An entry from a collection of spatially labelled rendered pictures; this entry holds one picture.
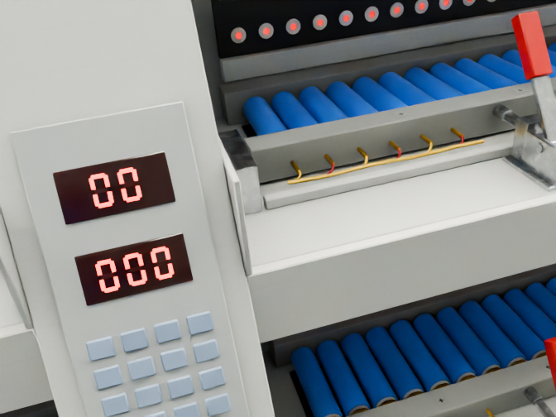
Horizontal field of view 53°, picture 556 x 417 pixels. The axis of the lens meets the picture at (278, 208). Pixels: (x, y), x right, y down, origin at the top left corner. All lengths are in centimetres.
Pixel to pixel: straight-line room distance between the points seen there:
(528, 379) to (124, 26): 34
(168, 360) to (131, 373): 2
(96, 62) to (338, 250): 14
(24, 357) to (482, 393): 28
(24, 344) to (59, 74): 12
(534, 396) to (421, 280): 15
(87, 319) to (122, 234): 4
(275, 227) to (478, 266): 11
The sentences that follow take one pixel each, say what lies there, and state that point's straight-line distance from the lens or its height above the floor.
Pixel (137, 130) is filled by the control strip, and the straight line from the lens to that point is 24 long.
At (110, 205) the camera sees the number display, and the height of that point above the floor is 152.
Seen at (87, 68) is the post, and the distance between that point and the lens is 25.
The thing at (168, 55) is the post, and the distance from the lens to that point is 25.
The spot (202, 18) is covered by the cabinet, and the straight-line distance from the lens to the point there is 45.
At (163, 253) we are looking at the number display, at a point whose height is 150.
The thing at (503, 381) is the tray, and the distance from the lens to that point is 42.
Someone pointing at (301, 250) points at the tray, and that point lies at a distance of 27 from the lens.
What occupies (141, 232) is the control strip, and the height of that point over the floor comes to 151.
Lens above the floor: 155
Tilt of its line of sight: 11 degrees down
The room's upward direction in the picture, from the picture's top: 11 degrees counter-clockwise
